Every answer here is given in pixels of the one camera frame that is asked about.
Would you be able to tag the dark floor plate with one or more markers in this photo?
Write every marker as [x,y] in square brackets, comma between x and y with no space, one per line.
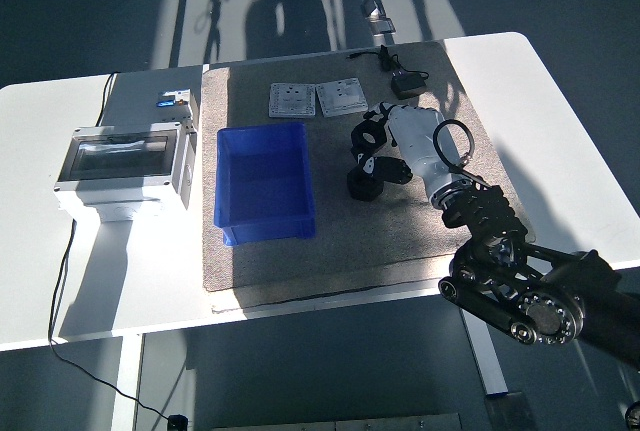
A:
[510,413]

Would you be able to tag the black power adapter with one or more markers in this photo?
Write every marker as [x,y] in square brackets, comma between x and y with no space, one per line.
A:
[407,83]

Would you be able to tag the blue plastic box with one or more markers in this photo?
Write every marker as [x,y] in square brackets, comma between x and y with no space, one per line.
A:
[265,176]

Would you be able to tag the white enclosure with clear lid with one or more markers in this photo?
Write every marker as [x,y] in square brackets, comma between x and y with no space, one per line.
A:
[120,156]

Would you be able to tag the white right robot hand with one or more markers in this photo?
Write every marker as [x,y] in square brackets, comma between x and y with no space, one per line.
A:
[420,141]

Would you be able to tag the grey-brown mat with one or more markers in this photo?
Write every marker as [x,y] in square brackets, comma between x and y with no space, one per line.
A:
[350,251]

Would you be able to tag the white table leg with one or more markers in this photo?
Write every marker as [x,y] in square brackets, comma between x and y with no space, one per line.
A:
[487,366]
[125,381]

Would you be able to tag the black floor plug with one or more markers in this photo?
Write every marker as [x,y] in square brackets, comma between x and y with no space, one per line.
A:
[176,422]

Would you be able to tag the white socket panel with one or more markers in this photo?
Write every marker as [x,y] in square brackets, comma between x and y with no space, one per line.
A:
[293,99]
[342,96]

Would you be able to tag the silver metal bracket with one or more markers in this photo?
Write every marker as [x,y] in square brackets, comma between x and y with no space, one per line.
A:
[382,26]

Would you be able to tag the white breaker with blue label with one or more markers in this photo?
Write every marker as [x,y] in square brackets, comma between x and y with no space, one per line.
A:
[172,98]

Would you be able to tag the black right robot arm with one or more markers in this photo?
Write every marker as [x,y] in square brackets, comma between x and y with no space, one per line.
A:
[545,306]

